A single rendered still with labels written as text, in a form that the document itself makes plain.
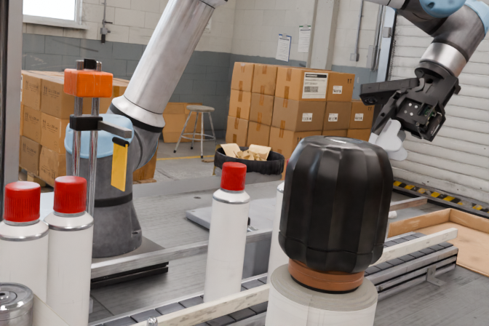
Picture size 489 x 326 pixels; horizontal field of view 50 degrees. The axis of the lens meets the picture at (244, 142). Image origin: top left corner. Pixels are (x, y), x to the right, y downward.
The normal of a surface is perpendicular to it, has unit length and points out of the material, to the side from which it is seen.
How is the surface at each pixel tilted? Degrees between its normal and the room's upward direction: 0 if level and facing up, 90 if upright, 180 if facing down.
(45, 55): 90
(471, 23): 75
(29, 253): 90
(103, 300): 0
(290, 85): 90
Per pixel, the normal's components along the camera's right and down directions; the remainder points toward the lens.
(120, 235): 0.68, -0.16
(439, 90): -0.47, -0.45
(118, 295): 0.10, -0.98
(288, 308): -0.72, 0.09
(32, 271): 0.71, 0.19
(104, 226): 0.36, -0.15
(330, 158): -0.29, -0.37
